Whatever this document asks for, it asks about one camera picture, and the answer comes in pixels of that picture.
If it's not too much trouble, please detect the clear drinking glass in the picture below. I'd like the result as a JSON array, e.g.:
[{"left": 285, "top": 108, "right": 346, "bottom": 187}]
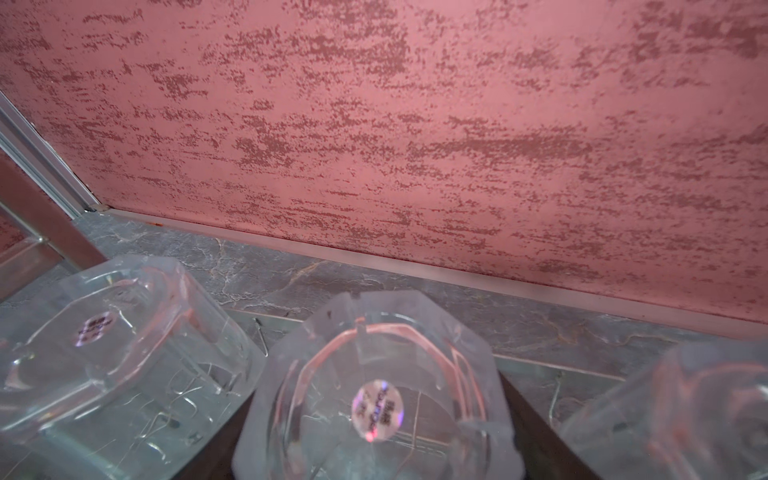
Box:
[
  {"left": 1, "top": 255, "right": 266, "bottom": 479},
  {"left": 559, "top": 339, "right": 767, "bottom": 479},
  {"left": 232, "top": 291, "right": 525, "bottom": 479}
]

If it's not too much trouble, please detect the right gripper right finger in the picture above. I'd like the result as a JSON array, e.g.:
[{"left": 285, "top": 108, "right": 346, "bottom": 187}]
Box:
[{"left": 501, "top": 376, "right": 600, "bottom": 480}]

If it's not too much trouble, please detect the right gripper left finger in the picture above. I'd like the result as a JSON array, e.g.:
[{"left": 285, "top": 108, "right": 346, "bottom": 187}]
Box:
[{"left": 173, "top": 394, "right": 254, "bottom": 480}]

